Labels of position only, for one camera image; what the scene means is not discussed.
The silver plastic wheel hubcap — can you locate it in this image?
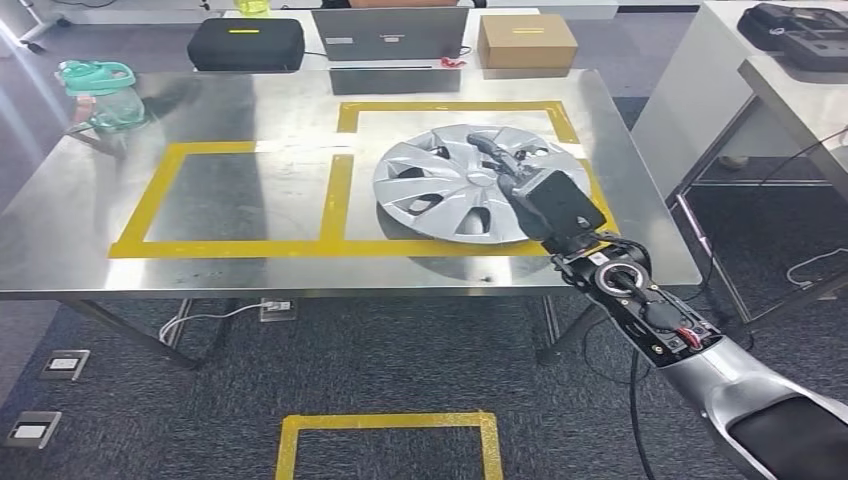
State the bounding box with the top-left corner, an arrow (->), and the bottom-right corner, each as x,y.
372,123 -> 593,246

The steel workbench table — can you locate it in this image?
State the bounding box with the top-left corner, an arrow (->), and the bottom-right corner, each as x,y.
0,68 -> 702,369

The steel floor outlet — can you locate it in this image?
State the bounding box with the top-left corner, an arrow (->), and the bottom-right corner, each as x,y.
39,349 -> 91,382
3,410 -> 63,450
259,298 -> 298,323

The yellow floor tape square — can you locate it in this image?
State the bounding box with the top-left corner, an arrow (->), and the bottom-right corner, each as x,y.
274,411 -> 505,480

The grey laptop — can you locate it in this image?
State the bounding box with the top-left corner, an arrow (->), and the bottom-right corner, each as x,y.
311,6 -> 470,62

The brown cardboard box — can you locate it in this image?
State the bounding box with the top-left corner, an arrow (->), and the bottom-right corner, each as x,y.
476,13 -> 580,71

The black carrying case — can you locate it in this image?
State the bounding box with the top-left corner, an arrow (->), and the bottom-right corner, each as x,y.
186,17 -> 307,72

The green translucent plastic item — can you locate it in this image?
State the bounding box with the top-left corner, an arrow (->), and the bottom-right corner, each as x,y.
56,59 -> 147,134

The black foam case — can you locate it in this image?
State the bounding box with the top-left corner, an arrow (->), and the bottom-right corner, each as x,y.
736,2 -> 848,73

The yellow tape frame on bench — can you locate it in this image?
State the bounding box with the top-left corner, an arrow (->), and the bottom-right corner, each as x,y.
107,100 -> 621,260

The white floor cable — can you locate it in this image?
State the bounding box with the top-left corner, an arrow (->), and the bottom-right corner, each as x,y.
786,246 -> 848,289
158,301 -> 293,346

